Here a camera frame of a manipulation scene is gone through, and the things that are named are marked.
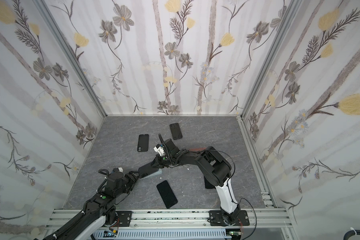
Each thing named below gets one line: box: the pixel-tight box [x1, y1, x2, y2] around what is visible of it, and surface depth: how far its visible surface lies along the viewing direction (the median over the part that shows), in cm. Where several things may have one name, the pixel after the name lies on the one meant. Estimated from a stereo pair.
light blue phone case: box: [138, 168, 163, 180], surface depth 90 cm
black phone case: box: [137, 134, 149, 152], surface depth 107 cm
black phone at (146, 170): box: [138, 163, 159, 179], surface depth 90 cm
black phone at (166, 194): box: [156, 180, 178, 209], surface depth 84 cm
